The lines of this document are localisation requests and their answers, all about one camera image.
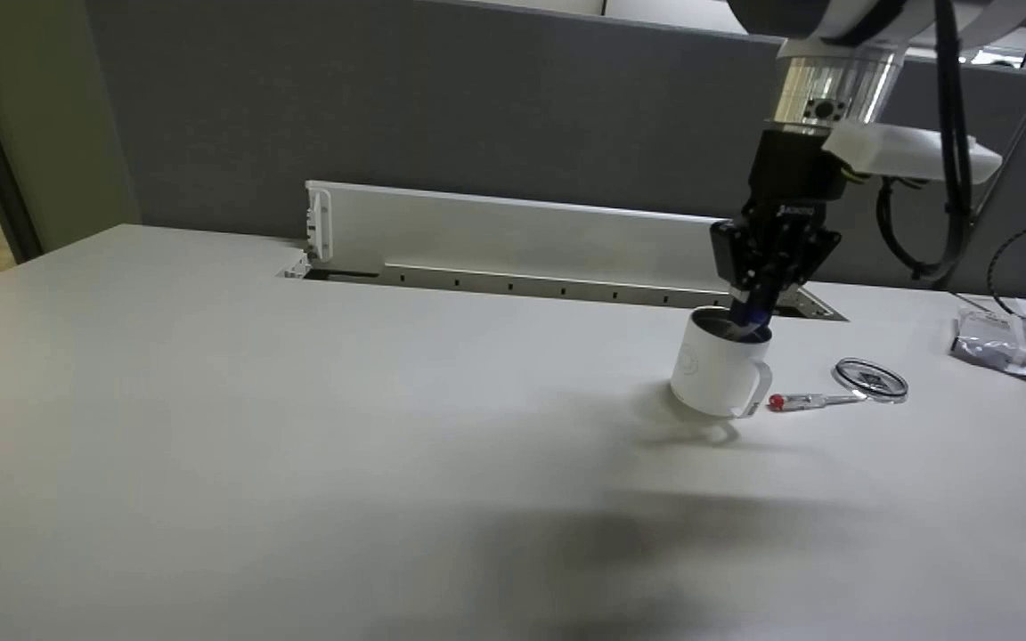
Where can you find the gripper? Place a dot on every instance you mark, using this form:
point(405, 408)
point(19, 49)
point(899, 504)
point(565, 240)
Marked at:
point(793, 178)

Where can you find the blue marker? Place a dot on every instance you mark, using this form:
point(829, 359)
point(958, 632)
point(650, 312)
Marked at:
point(752, 322)

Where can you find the white mug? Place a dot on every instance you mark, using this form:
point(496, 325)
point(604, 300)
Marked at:
point(713, 374)

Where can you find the clear pen with red cap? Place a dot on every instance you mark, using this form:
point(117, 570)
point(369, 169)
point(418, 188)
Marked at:
point(802, 401)

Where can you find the clear round lid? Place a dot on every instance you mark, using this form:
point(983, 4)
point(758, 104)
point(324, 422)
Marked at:
point(869, 379)

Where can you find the clear plastic bag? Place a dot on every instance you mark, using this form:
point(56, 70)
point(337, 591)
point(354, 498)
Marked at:
point(1003, 343)

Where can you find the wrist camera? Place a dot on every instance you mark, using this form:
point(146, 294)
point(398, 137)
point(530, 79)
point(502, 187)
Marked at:
point(914, 153)

